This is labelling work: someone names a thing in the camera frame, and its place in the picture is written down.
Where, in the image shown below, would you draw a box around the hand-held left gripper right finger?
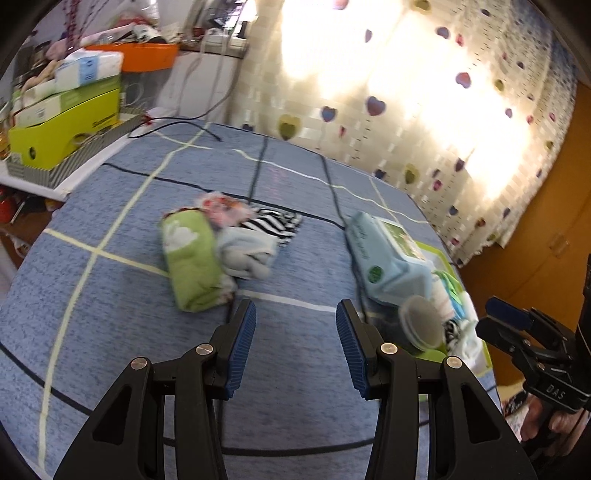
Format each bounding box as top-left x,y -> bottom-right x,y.
336,299 -> 539,480

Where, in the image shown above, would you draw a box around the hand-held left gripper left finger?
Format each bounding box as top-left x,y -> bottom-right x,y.
53,299 -> 257,480

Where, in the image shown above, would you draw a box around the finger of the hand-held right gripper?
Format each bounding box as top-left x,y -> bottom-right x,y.
487,296 -> 561,344
478,320 -> 539,374

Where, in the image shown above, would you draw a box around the small green socks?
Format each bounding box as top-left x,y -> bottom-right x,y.
434,271 -> 464,297

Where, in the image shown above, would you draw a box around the cream sock red stripes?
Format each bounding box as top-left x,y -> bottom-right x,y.
431,277 -> 456,320

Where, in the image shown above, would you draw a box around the clear plastic jar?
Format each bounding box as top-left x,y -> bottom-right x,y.
398,294 -> 447,350

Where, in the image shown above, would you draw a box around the light blue cloth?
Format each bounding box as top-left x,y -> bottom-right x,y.
216,227 -> 279,281

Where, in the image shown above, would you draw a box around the green towel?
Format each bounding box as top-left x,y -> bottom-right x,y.
158,209 -> 237,313

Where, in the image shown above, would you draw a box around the black white striped cloth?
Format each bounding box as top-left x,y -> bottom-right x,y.
238,208 -> 305,251

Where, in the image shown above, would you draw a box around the pink floral cloth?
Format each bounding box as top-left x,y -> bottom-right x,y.
193,193 -> 254,228

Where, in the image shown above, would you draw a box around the person's right hand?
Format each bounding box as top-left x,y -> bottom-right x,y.
521,399 -> 589,439

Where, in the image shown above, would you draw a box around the wooden wardrobe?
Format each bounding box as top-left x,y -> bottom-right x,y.
461,85 -> 591,326

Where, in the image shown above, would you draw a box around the light blue wet wipes pack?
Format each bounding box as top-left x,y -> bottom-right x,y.
345,211 -> 440,308

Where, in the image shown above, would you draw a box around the blue checked blanket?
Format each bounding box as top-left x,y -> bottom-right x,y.
0,119 -> 503,480

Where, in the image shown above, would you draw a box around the heart print curtain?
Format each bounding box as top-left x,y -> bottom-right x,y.
225,0 -> 579,269

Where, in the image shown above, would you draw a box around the grey striped tray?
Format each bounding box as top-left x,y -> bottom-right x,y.
6,112 -> 142,188

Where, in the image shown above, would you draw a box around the white shelf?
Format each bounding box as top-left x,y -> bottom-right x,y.
0,164 -> 71,205

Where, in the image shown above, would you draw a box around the clear storage bin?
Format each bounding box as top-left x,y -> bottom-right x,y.
121,68 -> 186,112

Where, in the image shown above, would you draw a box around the lime green cardboard box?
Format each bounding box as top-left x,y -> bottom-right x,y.
8,88 -> 123,170

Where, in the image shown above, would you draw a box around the pale green cardboard box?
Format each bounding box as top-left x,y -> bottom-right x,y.
13,75 -> 123,127

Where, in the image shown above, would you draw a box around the orange basket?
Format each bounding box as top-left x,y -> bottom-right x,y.
84,41 -> 181,73

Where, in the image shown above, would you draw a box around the white blue tissue pack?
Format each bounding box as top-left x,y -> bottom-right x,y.
54,50 -> 126,92

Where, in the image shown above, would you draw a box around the pink flower branches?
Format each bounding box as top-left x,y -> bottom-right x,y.
59,0 -> 94,48

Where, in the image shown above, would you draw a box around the black cable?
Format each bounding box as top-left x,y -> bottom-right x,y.
128,117 -> 223,142

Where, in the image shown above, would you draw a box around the white cable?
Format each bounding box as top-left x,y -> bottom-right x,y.
178,25 -> 243,118

